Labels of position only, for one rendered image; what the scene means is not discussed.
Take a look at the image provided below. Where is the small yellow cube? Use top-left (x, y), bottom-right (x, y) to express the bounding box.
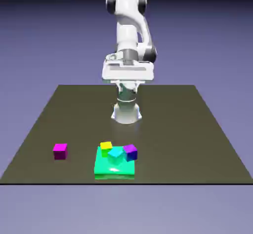
top-left (100, 141), bottom-right (113, 158)

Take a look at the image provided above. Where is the small magenta cube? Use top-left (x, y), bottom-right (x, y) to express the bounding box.
top-left (52, 143), bottom-right (68, 160)

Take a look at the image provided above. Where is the large green box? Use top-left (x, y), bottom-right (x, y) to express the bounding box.
top-left (94, 146), bottom-right (136, 180)

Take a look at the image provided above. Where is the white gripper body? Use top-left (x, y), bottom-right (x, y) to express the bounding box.
top-left (101, 59), bottom-right (155, 85)

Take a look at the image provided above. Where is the small purple cube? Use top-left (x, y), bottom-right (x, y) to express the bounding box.
top-left (123, 143), bottom-right (138, 162)

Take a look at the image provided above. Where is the small cyan cube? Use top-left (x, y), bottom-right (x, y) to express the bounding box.
top-left (107, 146), bottom-right (125, 166)

